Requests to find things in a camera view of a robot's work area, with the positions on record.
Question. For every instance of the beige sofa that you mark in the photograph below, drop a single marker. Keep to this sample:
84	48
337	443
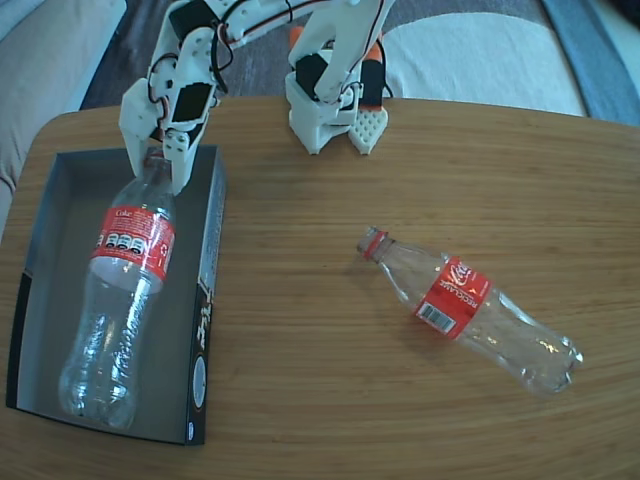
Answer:
40	75

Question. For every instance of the clear bottle barcode label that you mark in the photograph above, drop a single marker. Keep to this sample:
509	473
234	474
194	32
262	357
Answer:
452	295

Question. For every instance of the grey cardboard box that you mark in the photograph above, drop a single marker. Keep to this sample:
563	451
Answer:
50	300

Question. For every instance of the dark grey textured rug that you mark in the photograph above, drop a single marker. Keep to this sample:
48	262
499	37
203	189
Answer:
250	65

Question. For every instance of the blue grey fabric strip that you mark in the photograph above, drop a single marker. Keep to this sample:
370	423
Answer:
600	65

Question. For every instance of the clear bottle nutrition icons label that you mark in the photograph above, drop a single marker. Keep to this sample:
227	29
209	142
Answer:
132	240

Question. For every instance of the white cushion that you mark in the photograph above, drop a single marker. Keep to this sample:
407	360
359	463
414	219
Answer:
525	65

